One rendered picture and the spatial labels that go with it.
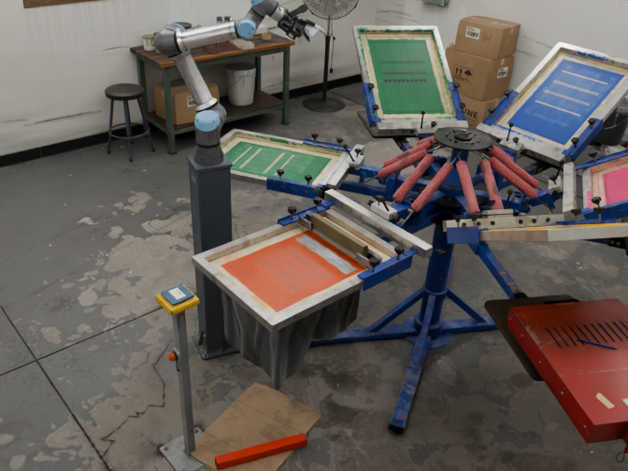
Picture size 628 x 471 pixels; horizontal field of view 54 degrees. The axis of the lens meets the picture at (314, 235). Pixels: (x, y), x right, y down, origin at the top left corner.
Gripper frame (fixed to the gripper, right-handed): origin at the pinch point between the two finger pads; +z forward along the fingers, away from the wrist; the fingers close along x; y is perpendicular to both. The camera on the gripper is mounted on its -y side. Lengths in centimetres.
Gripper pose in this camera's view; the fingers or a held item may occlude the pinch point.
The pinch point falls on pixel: (318, 35)
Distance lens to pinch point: 309.4
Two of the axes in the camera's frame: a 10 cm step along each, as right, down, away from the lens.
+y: -3.7, 9.0, -2.1
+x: 4.9, 0.0, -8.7
